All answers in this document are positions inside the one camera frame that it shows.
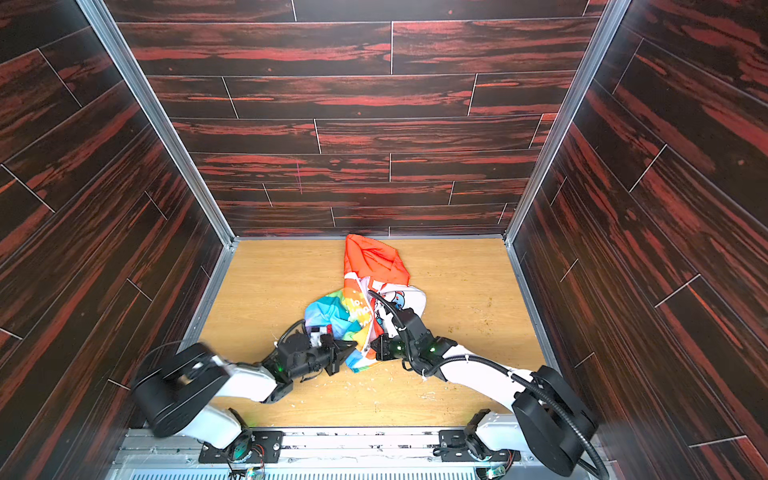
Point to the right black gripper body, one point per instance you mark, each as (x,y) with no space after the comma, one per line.
(384,346)

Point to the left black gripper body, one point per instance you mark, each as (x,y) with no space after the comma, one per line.
(330,353)

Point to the white orange kids jacket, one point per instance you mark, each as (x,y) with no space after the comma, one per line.
(354,314)

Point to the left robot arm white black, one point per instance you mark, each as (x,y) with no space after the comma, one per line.
(176,396)

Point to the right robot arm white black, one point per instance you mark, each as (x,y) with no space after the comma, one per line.
(545,417)

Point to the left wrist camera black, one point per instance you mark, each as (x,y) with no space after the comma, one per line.
(318,333)

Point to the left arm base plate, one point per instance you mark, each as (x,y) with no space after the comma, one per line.
(259,446)

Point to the aluminium front rail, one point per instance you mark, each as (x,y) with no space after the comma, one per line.
(318,453)

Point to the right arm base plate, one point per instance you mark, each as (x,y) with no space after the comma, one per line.
(453,446)

